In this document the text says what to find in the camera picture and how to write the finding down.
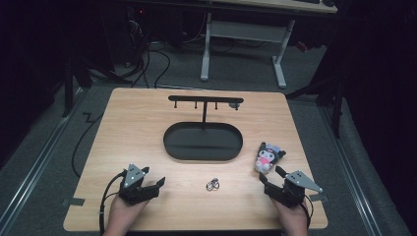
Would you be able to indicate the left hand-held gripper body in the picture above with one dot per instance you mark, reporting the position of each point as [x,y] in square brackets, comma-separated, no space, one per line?
[132,183]

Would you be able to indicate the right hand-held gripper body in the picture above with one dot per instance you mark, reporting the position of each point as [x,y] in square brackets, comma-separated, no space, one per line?
[300,187]

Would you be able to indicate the black key rack with tray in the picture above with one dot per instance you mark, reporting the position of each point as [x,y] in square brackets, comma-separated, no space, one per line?
[203,144]

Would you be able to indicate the person's left hand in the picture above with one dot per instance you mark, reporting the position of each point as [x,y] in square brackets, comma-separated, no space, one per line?
[126,214]

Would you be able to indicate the person's right hand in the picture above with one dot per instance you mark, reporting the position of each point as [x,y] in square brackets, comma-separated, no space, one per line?
[291,218]

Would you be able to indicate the round grey table grommet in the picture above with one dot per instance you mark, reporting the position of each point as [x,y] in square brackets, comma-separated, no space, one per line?
[234,106]

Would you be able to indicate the dark metal stand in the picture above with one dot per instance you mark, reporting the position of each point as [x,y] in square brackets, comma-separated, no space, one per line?
[69,85]
[331,95]

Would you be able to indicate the black computer tower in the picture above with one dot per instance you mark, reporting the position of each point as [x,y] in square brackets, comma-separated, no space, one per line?
[135,32]

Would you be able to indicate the white-legged wooden desk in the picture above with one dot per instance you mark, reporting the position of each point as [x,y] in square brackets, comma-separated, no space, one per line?
[246,31]

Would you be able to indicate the black keyboard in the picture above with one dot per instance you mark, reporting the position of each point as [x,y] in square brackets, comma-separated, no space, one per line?
[307,1]

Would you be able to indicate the black computer mouse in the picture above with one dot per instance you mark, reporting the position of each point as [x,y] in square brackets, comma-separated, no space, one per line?
[328,3]

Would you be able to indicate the metal floor rail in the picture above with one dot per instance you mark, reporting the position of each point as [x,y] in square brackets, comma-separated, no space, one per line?
[36,164]
[350,170]

